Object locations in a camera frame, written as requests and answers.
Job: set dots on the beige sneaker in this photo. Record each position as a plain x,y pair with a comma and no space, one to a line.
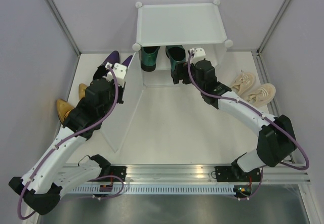
243,82
262,96

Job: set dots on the purple loafer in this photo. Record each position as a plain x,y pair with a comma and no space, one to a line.
127,61
111,57

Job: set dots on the white slotted cable duct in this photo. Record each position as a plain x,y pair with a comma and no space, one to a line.
155,189

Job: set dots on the beige sneaker front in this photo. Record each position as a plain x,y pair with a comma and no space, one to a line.
262,96

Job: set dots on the gold pointed shoe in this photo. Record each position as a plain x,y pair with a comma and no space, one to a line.
63,109
82,91

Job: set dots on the purple loafer left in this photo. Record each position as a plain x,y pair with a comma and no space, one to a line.
111,57

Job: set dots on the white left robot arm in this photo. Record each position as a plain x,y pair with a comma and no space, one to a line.
43,186

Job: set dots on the white plastic shoe cabinet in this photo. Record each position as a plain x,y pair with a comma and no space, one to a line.
189,25

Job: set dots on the beige sneaker rear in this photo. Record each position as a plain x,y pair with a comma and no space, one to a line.
243,82

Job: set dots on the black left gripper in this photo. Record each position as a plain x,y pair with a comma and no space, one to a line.
120,89

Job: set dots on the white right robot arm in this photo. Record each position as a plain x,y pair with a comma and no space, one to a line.
275,134

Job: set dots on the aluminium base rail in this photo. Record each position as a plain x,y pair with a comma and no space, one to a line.
205,174

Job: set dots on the gold pointed shoe front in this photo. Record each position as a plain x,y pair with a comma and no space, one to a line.
63,109

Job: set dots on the white cabinet door panel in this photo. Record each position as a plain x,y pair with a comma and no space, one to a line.
115,127

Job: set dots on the gold pointed shoe rear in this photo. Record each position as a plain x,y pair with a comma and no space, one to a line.
82,91

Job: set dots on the green loafer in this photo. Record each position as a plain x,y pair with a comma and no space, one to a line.
149,58
176,54

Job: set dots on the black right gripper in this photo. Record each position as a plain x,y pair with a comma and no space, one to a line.
180,69

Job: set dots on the purple loafer right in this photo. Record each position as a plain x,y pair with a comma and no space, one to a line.
127,61

